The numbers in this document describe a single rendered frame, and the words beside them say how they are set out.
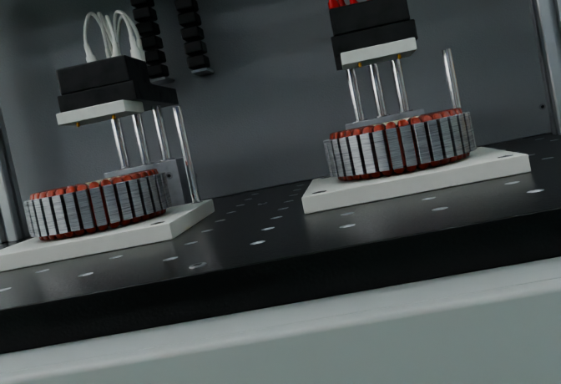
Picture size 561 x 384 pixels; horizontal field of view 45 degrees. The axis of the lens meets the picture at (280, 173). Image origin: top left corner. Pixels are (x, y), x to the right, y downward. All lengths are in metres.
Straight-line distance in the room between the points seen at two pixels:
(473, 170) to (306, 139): 0.35
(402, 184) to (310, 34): 0.36
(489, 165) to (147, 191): 0.25
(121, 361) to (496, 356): 0.15
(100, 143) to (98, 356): 0.54
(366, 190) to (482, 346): 0.19
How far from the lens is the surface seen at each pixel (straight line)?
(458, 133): 0.49
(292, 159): 0.78
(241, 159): 0.78
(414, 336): 0.28
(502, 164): 0.46
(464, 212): 0.34
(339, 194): 0.45
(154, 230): 0.47
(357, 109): 0.66
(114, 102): 0.58
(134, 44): 0.69
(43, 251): 0.50
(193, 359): 0.29
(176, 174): 0.67
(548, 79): 0.75
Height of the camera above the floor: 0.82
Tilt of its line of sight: 3 degrees down
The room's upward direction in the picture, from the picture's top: 11 degrees counter-clockwise
